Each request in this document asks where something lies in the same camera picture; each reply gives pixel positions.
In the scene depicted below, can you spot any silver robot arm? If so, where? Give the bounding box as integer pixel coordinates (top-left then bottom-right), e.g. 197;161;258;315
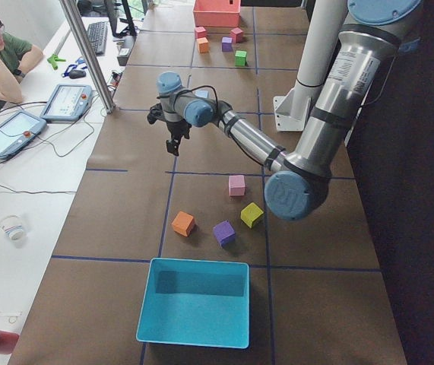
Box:
147;1;423;221

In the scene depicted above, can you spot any green foam cube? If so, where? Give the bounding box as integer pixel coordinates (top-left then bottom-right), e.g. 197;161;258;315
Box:
234;50;248;67

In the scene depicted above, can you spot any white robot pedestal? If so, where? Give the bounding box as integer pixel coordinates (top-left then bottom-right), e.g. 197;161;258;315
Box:
273;0;348;132

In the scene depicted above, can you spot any yellow foam cube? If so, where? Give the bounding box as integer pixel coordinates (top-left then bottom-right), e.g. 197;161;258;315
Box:
240;202;264;228

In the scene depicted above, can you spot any purple foam cube near blue bin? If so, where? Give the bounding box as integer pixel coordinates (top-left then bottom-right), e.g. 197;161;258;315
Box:
213;221;236;246

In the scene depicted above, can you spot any light blue foam cube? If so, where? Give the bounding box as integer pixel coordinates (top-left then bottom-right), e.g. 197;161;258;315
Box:
194;89;209;98

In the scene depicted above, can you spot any orange foam cube near blue bin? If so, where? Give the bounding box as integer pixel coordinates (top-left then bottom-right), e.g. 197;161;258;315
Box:
171;211;195;237

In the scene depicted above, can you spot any black keyboard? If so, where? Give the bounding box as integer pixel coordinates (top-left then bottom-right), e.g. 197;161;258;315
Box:
87;22;108;56

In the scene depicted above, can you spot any red foam cube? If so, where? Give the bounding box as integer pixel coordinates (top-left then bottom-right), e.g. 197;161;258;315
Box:
230;27;244;43

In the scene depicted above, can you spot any green plastic clamp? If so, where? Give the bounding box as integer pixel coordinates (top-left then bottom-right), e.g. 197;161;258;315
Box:
47;53;65;70

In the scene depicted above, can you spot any orange foam cube near pink tray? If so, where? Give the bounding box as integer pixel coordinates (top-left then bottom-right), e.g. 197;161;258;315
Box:
196;37;210;53

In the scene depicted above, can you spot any blue plastic bin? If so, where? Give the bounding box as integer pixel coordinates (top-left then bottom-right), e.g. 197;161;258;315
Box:
136;258;250;349

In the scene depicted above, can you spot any paper cup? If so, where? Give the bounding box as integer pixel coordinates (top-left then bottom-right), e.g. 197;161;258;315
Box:
0;215;25;241

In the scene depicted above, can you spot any aluminium frame post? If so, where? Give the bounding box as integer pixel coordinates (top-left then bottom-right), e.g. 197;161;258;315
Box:
59;0;116;114

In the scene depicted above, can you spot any purple foam cube near pink tray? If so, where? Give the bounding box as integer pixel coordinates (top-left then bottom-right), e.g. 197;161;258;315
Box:
220;36;233;52

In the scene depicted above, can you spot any black computer mouse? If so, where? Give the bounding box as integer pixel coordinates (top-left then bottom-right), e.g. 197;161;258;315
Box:
68;69;87;80

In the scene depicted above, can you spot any magenta foam cube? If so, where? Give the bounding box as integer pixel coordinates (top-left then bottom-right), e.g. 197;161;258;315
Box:
194;26;207;39

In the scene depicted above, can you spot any pink plastic tray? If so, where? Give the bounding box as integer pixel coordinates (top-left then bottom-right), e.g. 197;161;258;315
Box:
193;0;241;27

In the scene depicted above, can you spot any teach pendant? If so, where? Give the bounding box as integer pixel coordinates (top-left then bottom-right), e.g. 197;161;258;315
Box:
0;111;47;160
40;84;93;122

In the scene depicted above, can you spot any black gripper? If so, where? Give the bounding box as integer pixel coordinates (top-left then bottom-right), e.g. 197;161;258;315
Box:
147;103;191;156

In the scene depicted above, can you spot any teach pendant far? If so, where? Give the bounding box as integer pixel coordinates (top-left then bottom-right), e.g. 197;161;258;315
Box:
40;84;93;122

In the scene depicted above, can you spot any teach pendant near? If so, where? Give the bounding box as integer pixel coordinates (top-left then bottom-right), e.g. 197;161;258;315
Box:
0;111;47;160

